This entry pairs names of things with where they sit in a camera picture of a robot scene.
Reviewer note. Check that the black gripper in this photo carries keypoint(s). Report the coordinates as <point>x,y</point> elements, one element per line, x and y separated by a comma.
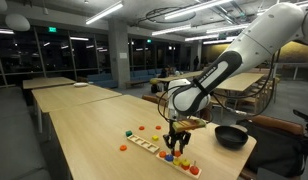
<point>178,135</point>

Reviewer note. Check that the orange round disc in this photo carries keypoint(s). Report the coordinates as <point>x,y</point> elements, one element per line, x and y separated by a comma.
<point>162,154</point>
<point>141,128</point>
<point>158,127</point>
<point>123,147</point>
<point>177,154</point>

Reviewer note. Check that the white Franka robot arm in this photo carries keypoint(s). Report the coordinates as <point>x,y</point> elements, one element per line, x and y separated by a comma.
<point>260,36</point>

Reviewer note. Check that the wooden peg board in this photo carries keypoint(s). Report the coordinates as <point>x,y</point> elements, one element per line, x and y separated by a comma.
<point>180,169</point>

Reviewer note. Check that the wooden slotted board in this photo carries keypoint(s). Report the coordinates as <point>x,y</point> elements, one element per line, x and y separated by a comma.
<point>143,143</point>

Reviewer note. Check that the blue round disc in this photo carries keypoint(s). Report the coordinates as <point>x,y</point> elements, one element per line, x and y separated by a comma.
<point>169,158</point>

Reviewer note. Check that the yellow cube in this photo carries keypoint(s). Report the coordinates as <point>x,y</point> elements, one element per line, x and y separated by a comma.
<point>155,137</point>

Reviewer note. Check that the yellow round disc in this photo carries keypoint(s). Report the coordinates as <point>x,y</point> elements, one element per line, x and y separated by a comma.
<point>185,162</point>
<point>176,162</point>

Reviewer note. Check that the red round disc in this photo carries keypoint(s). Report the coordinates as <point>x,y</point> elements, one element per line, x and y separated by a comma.
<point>194,170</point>
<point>185,168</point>

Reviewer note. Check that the brown leather chair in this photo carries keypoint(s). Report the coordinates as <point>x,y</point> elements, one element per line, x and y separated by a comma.
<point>277,122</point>
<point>207,115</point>
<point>150,98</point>

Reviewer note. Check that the tan chair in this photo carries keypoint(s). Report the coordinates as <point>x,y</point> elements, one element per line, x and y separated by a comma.
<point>164,96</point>

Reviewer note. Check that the green cube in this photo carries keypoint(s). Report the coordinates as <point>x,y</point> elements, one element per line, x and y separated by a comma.
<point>128,133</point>

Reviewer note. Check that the black bowl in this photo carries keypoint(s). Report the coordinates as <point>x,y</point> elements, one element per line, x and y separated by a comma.
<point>231,138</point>

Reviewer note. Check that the wooden table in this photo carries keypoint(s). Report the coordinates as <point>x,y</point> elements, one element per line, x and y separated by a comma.
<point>70,96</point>
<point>47,82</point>
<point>162,79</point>
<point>240,81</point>

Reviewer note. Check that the yellow stool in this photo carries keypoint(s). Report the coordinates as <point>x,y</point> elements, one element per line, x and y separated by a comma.
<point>154,81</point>

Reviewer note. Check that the seated person dark clothes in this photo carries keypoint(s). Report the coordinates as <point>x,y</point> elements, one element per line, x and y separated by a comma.
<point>163,72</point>

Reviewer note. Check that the seated person light clothes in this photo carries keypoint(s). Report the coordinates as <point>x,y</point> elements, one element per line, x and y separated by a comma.
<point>169,69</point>

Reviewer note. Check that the low wooden bench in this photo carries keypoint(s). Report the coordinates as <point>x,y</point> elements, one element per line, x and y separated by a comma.
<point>135,81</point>

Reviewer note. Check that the blue sofa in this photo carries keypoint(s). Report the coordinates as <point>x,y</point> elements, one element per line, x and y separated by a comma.
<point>100,80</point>
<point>142,75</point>

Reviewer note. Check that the standing person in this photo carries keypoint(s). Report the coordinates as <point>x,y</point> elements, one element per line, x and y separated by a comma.
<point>196,63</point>

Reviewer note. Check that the wooden chair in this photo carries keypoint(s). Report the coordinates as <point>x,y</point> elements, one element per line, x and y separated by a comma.
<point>254,100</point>
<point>272,87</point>

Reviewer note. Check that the black fabric bag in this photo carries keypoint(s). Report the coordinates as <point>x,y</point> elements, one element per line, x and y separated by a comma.
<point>274,150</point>

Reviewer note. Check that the concrete pillar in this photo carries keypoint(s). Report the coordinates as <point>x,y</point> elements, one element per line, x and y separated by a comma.
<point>119,56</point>

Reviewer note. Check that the green exit sign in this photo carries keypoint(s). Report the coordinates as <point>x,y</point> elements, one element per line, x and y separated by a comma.
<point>52,29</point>
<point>148,41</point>

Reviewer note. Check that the white plate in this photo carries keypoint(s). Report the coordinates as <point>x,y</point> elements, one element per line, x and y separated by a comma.
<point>80,84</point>

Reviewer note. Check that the wrist camera on wooden mount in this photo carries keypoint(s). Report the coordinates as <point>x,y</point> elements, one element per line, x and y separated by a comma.
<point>189,125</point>

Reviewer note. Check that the black camera on stand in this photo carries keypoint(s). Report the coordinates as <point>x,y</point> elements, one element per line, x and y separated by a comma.
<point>302,115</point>

